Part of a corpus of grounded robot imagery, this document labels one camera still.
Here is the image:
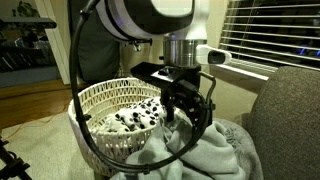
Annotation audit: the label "white door frame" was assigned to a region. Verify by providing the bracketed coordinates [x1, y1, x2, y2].
[34, 0, 83, 86]

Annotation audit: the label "white window sill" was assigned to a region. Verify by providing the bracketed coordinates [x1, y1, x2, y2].
[213, 61, 270, 82]

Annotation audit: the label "dark grey fringed throw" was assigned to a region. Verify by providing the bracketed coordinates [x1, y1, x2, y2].
[213, 117, 265, 180]

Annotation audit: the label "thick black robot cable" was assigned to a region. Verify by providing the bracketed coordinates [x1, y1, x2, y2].
[69, 0, 218, 175]

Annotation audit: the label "orange extension cord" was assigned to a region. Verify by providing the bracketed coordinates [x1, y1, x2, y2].
[2, 99, 73, 141]

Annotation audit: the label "dark grey hanging bag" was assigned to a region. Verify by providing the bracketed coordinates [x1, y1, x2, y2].
[68, 0, 122, 83]

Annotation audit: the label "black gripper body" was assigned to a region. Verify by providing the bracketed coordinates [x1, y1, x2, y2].
[160, 79, 205, 111]

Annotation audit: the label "grey fabric sofa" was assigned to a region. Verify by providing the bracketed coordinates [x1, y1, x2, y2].
[233, 65, 320, 180]

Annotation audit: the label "wide white window blinds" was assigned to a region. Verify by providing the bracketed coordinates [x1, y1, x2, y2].
[218, 0, 320, 73]

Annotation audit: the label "black tripod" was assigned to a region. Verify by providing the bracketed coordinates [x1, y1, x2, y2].
[0, 135, 33, 180]

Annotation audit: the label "white woven laundry basket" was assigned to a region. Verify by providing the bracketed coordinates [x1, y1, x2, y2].
[67, 77, 168, 178]

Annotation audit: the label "black white spotted cloth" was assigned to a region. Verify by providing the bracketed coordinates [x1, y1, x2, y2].
[104, 96, 168, 134]

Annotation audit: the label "black wall hook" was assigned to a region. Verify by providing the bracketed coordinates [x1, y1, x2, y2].
[128, 38, 154, 53]

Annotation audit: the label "light grey fleece blanket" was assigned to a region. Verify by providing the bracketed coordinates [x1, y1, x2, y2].
[109, 116, 248, 180]

